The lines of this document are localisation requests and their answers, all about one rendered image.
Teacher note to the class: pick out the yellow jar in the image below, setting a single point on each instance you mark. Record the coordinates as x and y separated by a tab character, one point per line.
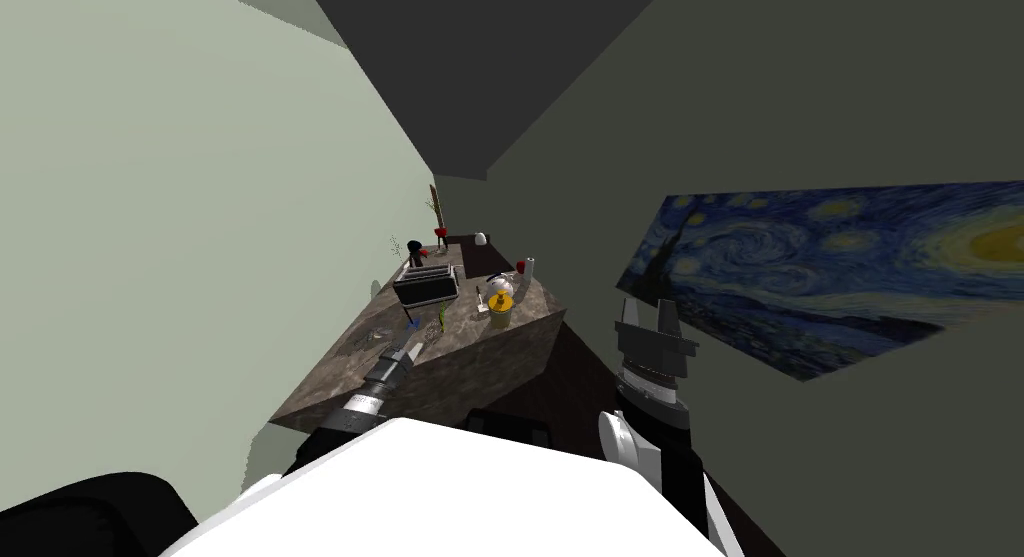
501	309

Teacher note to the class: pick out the black toaster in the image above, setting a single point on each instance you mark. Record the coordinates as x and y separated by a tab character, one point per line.
426	286

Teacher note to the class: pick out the green utensil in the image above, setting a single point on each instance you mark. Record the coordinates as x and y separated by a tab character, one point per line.
442	317

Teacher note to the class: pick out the white kettle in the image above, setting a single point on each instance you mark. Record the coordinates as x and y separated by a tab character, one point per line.
499	283

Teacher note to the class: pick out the brown wooden board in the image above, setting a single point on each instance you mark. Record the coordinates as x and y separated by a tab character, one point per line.
435	206

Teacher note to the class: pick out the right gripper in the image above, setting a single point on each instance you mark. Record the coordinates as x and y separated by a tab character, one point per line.
652	350

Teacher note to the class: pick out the black and red coffee machine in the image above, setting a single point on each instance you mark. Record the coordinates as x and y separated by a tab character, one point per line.
415	251

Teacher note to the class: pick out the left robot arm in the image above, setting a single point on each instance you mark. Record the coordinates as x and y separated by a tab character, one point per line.
352	409

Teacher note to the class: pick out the white spatula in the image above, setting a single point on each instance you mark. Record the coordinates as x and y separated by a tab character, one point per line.
482	302

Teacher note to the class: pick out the white paper towel roll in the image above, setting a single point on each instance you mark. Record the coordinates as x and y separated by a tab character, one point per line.
530	269

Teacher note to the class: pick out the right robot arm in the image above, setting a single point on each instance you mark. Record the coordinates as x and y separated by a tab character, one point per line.
672	453

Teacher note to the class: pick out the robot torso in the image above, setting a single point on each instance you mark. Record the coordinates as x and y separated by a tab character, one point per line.
448	501

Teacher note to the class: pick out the blue swirling night sky painting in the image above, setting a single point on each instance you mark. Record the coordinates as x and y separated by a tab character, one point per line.
816	277

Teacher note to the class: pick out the red bowl on stand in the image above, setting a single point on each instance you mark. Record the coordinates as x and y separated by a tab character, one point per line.
441	234

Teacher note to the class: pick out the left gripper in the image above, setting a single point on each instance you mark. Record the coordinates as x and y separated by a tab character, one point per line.
390	370

